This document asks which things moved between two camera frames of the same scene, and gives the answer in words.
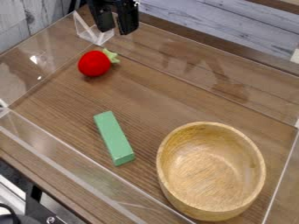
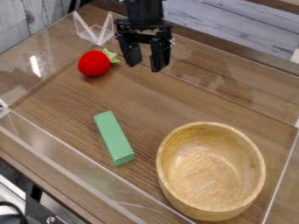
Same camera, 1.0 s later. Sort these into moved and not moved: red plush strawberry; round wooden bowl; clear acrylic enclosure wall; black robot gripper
Moved: black robot gripper
Not moved: red plush strawberry; clear acrylic enclosure wall; round wooden bowl
